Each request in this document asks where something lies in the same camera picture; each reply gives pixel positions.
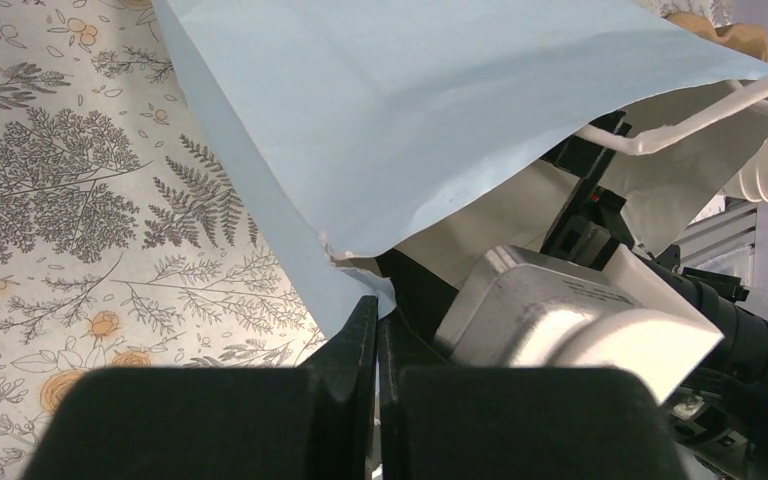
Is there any white paper bag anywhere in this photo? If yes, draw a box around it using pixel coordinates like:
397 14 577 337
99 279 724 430
154 1 768 336

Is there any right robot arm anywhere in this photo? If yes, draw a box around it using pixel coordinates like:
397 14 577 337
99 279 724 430
540 136 768 479

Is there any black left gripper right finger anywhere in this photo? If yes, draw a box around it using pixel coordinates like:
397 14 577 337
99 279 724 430
377 313 686 479

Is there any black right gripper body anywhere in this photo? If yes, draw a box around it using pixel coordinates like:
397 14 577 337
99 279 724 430
540 136 634 271

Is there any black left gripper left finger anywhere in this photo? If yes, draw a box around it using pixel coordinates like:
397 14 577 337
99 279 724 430
24 296 378 479

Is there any floral table mat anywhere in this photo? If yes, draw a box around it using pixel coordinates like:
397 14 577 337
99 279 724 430
0 1 324 479

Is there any brown cardboard cup carrier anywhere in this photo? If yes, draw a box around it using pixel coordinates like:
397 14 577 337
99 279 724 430
665 12 768 63

